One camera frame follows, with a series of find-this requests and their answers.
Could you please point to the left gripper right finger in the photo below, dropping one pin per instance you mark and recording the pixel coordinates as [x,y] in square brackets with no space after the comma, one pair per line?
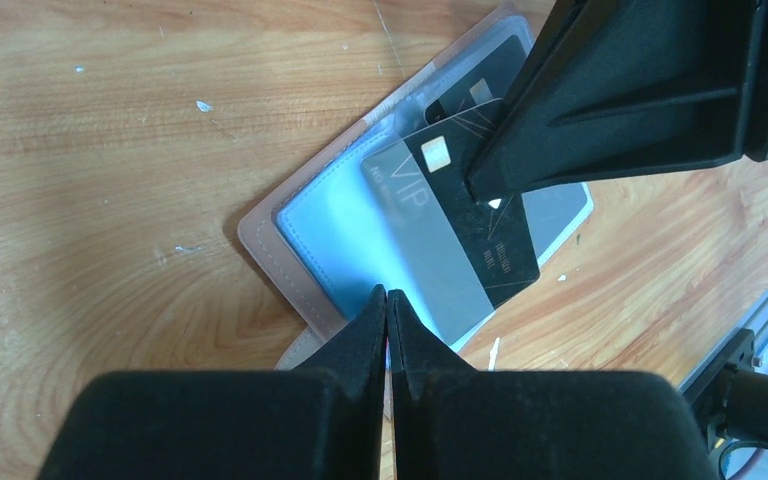
[453,421]

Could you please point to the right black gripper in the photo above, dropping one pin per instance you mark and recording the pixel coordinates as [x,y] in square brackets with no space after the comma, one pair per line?
[617,89]

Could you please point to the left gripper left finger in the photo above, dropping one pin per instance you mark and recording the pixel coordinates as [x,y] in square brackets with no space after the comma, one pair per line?
[319,420]

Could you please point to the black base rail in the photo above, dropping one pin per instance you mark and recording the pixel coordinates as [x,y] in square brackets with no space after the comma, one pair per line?
[728,394]

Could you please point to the pink card holder wallet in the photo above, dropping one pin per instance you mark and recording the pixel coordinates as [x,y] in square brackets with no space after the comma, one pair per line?
[321,236]

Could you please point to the black VIP credit card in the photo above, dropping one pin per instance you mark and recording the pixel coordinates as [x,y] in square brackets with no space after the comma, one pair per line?
[490,78]

